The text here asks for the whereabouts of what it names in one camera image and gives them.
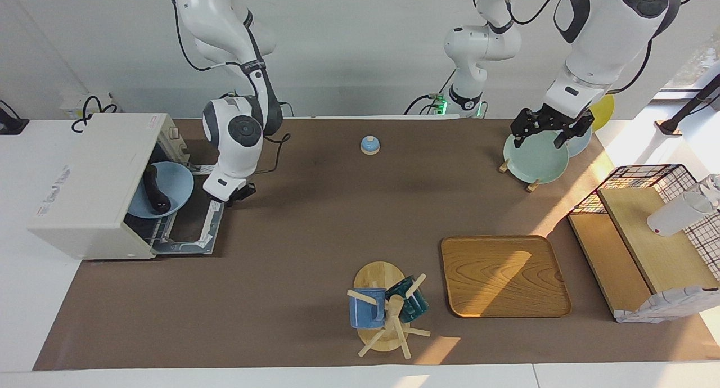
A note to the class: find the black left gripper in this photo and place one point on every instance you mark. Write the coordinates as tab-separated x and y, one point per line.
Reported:
557	121

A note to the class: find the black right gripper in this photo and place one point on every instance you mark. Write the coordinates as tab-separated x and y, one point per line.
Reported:
243	192

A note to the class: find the light blue plate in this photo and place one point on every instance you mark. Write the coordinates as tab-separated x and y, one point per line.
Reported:
180	185

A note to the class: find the dark purple eggplant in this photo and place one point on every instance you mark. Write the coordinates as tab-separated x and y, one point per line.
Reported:
154	188

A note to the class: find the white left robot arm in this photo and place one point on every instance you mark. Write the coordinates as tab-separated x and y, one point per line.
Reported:
607	28

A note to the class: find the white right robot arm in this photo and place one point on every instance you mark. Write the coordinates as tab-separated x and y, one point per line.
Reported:
239	135

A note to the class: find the white toaster oven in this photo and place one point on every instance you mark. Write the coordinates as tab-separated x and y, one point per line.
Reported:
84	185

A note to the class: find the pale green plate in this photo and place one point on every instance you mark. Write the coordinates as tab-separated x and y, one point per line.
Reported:
534	160

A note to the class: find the yellow plate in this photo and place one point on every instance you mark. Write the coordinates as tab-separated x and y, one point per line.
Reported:
606	111

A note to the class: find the wooden plate rack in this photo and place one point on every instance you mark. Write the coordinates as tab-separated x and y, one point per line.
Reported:
532	185

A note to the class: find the brown table mat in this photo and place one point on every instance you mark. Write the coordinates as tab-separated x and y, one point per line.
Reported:
315	253

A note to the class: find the small blue dome bell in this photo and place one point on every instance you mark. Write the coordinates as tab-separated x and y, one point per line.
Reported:
369	145

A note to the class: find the black stand pole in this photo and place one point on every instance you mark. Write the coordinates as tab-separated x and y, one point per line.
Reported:
692	104

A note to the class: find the white bottle with clear cap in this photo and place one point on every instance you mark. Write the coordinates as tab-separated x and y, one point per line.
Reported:
672	216

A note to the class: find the wooden serving tray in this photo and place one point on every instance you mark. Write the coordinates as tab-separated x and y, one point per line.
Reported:
500	275

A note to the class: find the wooden mug tree stand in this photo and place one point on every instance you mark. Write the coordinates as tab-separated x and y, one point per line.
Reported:
378	275

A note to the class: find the wooden two-tier shelf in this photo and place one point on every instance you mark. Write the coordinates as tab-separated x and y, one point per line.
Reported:
664	258

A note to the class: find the blue mug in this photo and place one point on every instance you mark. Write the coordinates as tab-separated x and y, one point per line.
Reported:
365	315

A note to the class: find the white power box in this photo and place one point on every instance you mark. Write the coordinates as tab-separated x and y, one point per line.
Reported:
73	104

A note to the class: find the dark green mug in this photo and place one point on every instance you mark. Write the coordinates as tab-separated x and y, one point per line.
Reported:
413	306

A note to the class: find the white checkered cloth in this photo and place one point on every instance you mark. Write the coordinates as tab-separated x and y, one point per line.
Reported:
664	306

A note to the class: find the black device at table edge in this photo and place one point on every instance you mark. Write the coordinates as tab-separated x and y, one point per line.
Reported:
11	125

